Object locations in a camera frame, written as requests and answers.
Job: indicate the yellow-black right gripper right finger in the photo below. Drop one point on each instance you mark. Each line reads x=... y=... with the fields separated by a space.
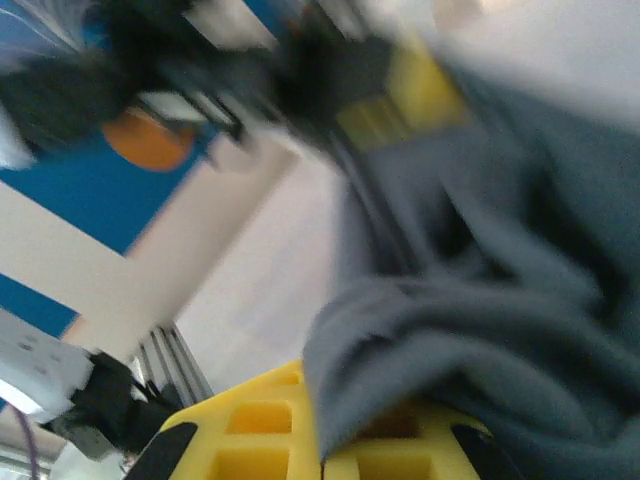
x=400 y=455

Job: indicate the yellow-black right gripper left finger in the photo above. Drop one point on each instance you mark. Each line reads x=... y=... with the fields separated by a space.
x=250 y=425

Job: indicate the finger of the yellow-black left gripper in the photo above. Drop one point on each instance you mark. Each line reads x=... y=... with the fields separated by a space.
x=420 y=75
x=400 y=125

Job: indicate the grey t-shirt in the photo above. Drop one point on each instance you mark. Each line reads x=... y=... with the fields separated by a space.
x=475 y=275

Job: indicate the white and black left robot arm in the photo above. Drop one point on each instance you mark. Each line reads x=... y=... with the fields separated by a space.
x=60 y=100

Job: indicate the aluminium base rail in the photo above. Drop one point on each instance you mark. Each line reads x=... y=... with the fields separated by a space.
x=175 y=365

